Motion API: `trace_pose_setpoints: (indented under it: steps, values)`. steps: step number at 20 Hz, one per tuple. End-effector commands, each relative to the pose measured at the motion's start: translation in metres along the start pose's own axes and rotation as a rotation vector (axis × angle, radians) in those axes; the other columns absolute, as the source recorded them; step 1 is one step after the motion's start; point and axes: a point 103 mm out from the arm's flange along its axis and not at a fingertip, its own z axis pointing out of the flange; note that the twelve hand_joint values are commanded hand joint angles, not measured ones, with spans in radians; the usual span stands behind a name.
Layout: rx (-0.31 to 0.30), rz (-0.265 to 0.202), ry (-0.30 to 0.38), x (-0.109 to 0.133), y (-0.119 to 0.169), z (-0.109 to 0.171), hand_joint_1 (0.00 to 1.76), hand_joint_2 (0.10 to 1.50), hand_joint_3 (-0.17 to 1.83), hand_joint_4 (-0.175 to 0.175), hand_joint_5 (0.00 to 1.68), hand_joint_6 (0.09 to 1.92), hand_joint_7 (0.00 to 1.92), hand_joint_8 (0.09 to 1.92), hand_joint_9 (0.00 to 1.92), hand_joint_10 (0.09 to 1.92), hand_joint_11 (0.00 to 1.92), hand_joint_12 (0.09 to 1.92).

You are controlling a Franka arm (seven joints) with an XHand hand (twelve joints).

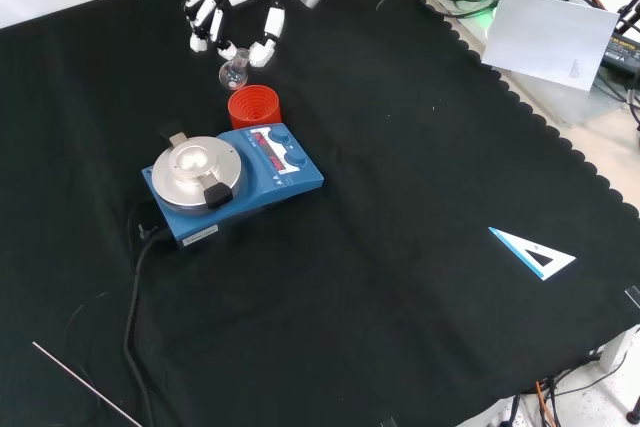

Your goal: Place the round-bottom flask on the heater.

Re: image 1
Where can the clear glass round-bottom flask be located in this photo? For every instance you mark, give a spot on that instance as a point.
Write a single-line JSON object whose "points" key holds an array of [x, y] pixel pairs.
{"points": [[233, 75]]}

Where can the orange ridged flask holder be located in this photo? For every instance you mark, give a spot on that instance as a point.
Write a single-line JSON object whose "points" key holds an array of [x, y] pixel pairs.
{"points": [[254, 107]]}

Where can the blue heater with steel plate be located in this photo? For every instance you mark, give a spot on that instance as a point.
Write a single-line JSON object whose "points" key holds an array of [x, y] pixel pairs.
{"points": [[260, 167]]}

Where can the black bench cloth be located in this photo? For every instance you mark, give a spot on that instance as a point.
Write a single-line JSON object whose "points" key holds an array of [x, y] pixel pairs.
{"points": [[350, 247]]}

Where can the white paper sheet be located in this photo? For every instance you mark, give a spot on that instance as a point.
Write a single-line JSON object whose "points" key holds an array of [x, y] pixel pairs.
{"points": [[545, 37]]}

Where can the white and blue triangle ruler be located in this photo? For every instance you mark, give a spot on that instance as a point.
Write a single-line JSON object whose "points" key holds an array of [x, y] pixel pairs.
{"points": [[520, 248]]}

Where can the black power adapter yellow label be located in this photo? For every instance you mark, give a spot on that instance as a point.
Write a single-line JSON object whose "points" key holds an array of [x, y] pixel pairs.
{"points": [[622, 53]]}

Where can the thin glass rod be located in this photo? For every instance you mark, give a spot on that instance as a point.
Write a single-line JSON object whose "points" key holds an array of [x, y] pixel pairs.
{"points": [[85, 383]]}

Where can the clear tape strip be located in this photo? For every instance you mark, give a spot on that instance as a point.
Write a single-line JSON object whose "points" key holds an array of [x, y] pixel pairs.
{"points": [[389, 422], [633, 296]]}

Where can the white table leg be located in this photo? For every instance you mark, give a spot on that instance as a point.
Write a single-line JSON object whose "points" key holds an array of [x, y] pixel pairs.
{"points": [[616, 351]]}

